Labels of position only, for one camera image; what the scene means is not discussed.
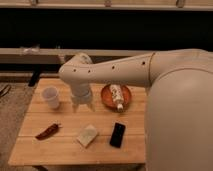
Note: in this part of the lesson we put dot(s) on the black smartphone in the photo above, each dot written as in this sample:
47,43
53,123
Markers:
117,135

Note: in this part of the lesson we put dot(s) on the white plastic cup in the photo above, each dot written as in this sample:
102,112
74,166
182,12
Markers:
51,96

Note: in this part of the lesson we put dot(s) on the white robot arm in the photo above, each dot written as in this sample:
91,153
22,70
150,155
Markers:
179,110

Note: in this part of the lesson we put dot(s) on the white sponge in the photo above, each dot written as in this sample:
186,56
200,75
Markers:
87,135

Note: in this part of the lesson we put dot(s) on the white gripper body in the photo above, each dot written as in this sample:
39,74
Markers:
81,93

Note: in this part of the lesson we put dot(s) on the orange plate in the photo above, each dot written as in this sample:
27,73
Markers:
106,97

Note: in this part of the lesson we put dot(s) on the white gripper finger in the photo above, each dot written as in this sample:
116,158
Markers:
91,107
75,107

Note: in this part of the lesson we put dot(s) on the black table leg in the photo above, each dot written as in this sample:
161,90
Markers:
34,78

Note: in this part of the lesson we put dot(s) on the wooden table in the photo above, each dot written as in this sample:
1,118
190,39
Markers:
63,148

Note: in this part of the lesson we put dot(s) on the white bottle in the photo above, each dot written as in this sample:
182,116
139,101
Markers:
117,96

